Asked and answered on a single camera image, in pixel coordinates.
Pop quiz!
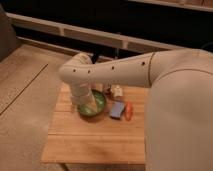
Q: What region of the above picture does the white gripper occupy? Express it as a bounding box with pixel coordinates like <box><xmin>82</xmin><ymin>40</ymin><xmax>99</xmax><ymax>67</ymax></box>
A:
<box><xmin>69</xmin><ymin>83</ymin><xmax>97</xmax><ymax>111</ymax></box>

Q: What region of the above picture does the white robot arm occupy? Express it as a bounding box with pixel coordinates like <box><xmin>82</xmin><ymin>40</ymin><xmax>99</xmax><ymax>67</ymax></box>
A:
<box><xmin>59</xmin><ymin>48</ymin><xmax>213</xmax><ymax>171</ymax></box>

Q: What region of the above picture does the green bowl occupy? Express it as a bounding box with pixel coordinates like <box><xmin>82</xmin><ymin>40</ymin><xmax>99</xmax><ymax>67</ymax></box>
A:
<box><xmin>77</xmin><ymin>89</ymin><xmax>107</xmax><ymax>117</ymax></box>

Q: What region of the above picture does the blue sponge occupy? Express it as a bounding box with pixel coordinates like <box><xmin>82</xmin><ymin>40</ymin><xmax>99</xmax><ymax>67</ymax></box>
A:
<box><xmin>109</xmin><ymin>101</ymin><xmax>125</xmax><ymax>119</ymax></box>

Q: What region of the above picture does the wooden table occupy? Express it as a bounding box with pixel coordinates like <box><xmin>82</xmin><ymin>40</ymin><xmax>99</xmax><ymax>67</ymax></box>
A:
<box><xmin>41</xmin><ymin>84</ymin><xmax>148</xmax><ymax>164</ymax></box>

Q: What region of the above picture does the orange carrot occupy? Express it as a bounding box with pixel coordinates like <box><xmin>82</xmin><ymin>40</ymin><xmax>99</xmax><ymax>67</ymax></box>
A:
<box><xmin>125</xmin><ymin>102</ymin><xmax>133</xmax><ymax>121</ymax></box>

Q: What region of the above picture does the white shelf rail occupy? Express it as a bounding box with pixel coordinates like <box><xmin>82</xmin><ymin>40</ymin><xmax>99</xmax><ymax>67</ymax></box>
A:
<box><xmin>6</xmin><ymin>13</ymin><xmax>182</xmax><ymax>53</ymax></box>

